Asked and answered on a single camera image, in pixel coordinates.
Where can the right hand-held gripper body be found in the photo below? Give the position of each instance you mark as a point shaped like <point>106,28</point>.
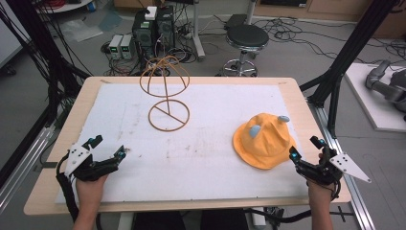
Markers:
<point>325,172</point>

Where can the white foam mat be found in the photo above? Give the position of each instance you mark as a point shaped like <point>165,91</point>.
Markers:
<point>198,166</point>

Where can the black metal frame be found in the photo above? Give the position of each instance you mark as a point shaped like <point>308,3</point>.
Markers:
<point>38,35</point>
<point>354,41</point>

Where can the grey power supply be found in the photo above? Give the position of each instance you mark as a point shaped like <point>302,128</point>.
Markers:
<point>115,46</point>
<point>127,47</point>

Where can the white board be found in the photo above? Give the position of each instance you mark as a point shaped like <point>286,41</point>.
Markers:
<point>367,102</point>

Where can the blue tape roll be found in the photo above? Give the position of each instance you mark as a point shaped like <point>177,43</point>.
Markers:
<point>92,6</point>

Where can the white box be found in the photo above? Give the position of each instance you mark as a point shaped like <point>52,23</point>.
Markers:
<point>151,12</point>

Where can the black computer tower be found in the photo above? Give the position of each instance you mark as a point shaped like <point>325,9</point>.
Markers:
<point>143,35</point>
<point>165,27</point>

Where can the black round stool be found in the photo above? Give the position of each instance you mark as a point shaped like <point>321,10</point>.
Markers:
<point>247,35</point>

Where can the aluminium rail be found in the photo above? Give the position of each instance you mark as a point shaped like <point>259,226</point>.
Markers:
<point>22,166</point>
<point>348,188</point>

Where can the clear plastic sheet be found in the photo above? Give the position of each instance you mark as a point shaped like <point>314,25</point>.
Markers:
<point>81,30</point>

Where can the person's left hand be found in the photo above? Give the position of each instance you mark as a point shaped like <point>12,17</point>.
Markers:
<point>91,191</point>

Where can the white stand leg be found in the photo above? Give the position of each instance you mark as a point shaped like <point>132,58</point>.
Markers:
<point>198,35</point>

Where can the person's right hand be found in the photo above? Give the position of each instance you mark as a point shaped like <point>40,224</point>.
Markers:
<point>320,193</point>

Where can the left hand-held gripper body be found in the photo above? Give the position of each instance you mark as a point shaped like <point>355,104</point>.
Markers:
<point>79,166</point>

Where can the round white table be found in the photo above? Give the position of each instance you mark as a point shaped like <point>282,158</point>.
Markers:
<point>63,5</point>

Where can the orange bucket hat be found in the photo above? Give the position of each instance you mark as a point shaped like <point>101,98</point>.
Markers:
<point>268,145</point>

